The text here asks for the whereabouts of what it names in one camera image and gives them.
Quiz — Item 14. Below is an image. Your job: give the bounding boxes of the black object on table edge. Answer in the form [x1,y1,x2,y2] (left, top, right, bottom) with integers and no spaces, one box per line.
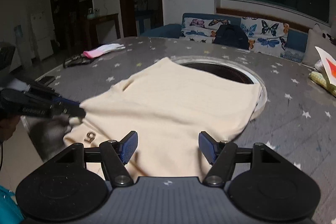
[63,54,93,68]

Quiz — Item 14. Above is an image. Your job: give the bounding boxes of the dark wooden side table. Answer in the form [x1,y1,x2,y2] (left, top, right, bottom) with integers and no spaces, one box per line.
[86,13,121,47]

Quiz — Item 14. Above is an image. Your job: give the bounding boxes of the butterfly cushion at sofa end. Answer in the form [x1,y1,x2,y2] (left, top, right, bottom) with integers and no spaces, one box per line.
[179,17,231,44]

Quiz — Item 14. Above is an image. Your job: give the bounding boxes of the dark blue backpack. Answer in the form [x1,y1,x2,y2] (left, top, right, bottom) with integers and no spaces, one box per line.
[213,24,249,50]

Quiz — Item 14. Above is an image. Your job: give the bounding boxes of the white poster with red print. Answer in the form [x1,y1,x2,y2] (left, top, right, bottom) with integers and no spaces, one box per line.
[314,46,336,86]

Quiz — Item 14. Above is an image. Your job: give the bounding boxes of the grey pillow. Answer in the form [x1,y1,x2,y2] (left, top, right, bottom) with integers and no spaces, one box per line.
[301,24,336,67]

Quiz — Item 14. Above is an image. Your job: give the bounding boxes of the teal garment of operator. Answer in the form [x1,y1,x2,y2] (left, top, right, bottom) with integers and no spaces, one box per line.
[0,186,24,224]

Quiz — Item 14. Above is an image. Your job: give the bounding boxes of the cream sweater with number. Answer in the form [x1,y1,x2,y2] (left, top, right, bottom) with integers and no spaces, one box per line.
[63,58,262,178]

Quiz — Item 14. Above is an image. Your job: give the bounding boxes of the pink and white gloves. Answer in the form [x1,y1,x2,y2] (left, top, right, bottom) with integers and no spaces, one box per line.
[83,43,125,59]

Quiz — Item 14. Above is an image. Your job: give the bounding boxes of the butterfly cushion near window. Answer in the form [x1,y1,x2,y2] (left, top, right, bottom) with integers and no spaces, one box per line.
[240,17,289,57]

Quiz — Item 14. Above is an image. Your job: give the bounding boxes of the blue sofa bench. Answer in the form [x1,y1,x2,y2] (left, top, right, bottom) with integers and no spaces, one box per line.
[141,13,308,63]

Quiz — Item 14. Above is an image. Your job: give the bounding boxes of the round black induction cooktop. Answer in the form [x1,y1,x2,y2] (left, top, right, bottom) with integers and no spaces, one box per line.
[182,63,253,84]

